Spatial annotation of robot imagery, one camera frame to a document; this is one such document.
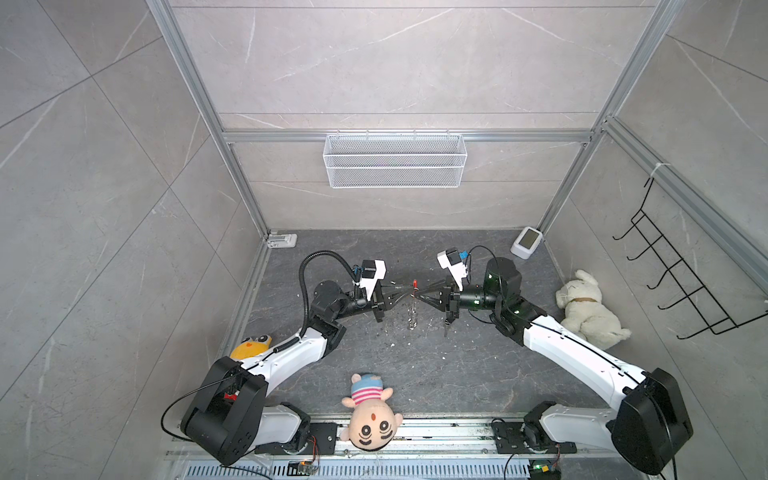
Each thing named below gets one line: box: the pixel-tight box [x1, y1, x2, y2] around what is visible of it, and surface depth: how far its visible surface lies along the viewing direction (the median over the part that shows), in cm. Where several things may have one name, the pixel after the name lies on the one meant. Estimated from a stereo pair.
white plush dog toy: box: [555, 269, 632, 350], surface depth 87 cm
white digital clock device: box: [510, 226, 544, 260], surface depth 113 cm
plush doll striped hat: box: [340, 374, 404, 451], surface depth 72 cm
